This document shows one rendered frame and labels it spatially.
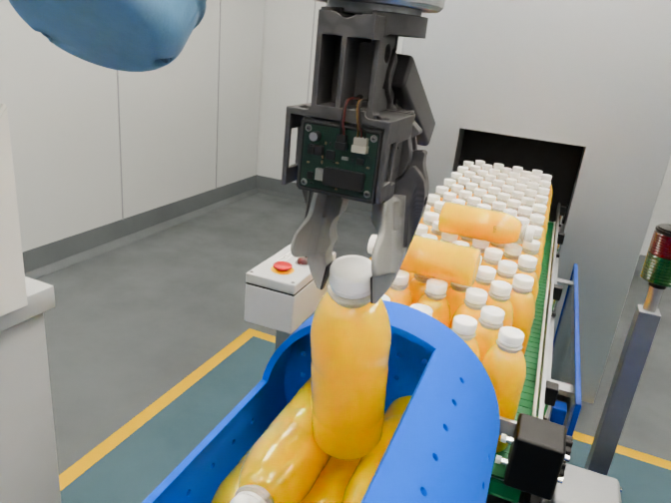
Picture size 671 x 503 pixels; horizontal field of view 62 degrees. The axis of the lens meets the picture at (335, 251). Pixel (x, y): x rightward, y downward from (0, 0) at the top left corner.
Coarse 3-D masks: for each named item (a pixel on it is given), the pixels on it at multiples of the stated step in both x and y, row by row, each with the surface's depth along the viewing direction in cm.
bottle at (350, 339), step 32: (320, 320) 47; (352, 320) 46; (384, 320) 48; (320, 352) 48; (352, 352) 47; (384, 352) 48; (320, 384) 50; (352, 384) 49; (384, 384) 52; (320, 416) 53; (352, 416) 51; (352, 448) 54
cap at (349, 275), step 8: (344, 256) 47; (352, 256) 47; (360, 256) 47; (336, 264) 46; (344, 264) 46; (352, 264) 46; (360, 264) 46; (368, 264) 46; (336, 272) 45; (344, 272) 45; (352, 272) 45; (360, 272) 45; (368, 272) 45; (336, 280) 45; (344, 280) 45; (352, 280) 45; (360, 280) 45; (368, 280) 45; (336, 288) 45; (344, 288) 45; (352, 288) 45; (360, 288) 45; (368, 288) 45; (344, 296) 45; (352, 296) 45; (360, 296) 45
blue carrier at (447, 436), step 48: (432, 336) 61; (288, 384) 75; (432, 384) 54; (480, 384) 61; (240, 432) 65; (432, 432) 49; (480, 432) 56; (192, 480) 57; (384, 480) 41; (432, 480) 44; (480, 480) 52
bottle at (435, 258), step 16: (416, 240) 106; (432, 240) 106; (416, 256) 105; (432, 256) 104; (448, 256) 103; (464, 256) 102; (416, 272) 107; (432, 272) 105; (448, 272) 103; (464, 272) 102
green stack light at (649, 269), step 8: (648, 256) 102; (656, 256) 100; (648, 264) 101; (656, 264) 100; (664, 264) 99; (648, 272) 101; (656, 272) 100; (664, 272) 99; (648, 280) 101; (656, 280) 100; (664, 280) 100
